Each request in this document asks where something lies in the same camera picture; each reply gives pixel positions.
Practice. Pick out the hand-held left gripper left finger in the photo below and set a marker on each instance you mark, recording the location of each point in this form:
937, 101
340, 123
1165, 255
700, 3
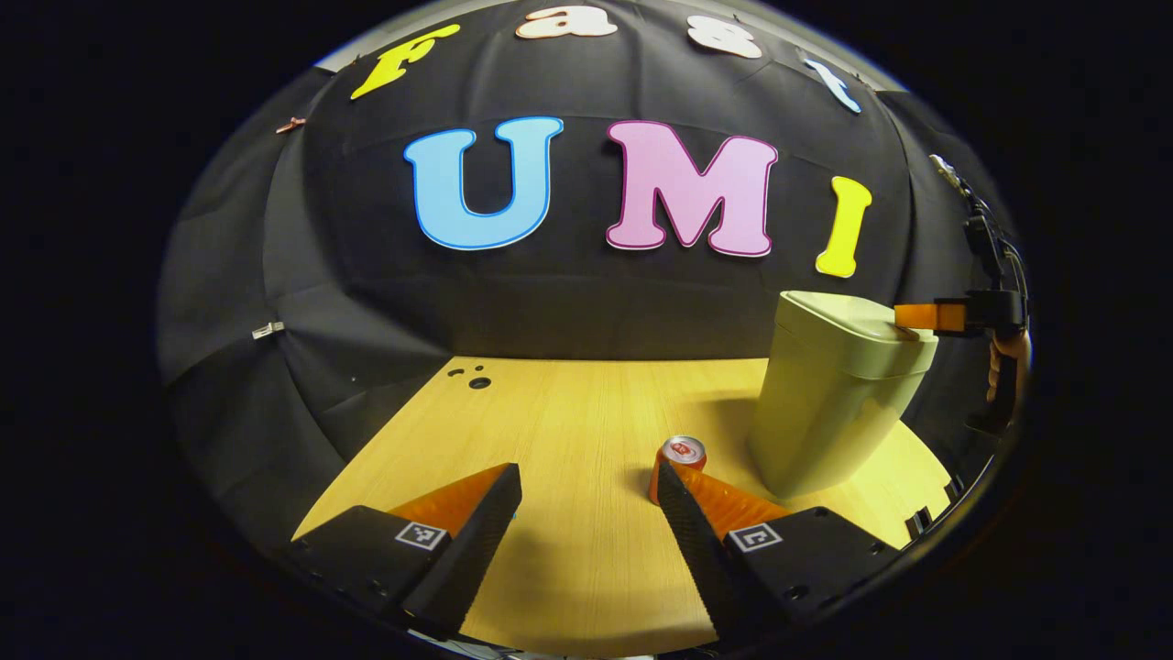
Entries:
476, 541

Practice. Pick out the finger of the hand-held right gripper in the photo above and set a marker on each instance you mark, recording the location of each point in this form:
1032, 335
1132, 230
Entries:
926, 316

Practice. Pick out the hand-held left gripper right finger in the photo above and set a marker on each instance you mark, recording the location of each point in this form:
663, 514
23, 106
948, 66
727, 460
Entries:
692, 545

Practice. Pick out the orange pop can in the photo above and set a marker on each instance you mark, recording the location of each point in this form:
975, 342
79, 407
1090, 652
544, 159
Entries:
683, 454

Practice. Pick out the green desktop garbage bin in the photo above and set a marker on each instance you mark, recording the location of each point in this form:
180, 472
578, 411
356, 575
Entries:
834, 403

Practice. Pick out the wooden desktop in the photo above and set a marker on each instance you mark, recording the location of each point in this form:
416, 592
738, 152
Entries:
577, 431

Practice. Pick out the black backdrop cloth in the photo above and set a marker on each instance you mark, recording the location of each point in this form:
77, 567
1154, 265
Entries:
586, 302

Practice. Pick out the silver metal clip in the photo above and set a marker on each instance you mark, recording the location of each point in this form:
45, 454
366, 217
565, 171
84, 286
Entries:
268, 330

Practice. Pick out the copper metal clip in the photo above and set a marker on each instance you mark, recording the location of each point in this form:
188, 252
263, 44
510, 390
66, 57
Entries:
290, 124

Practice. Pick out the black desk edge bracket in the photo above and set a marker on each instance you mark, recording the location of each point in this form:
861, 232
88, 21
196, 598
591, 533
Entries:
918, 522

